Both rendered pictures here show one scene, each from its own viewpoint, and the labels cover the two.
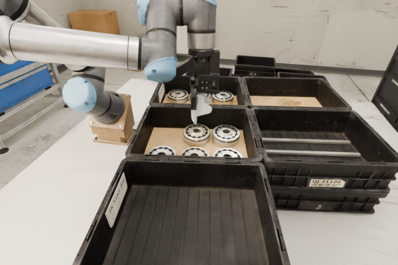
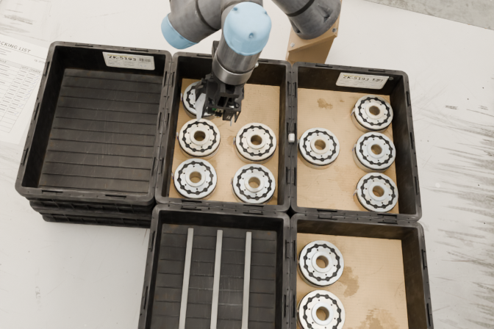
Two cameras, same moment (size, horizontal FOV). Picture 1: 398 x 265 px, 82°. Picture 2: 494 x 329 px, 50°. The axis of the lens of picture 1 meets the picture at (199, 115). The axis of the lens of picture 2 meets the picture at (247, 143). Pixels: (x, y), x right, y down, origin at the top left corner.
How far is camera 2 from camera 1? 102 cm
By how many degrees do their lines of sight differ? 56
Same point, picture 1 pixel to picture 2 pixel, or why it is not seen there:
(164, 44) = (183, 17)
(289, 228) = (134, 271)
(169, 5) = not seen: outside the picture
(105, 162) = not seen: hidden behind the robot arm
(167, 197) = (147, 113)
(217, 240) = (92, 160)
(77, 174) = not seen: hidden behind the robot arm
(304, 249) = (106, 279)
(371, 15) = not seen: outside the picture
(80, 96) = not seen: outside the picture
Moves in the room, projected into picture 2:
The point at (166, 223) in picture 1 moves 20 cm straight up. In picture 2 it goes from (116, 114) to (103, 71)
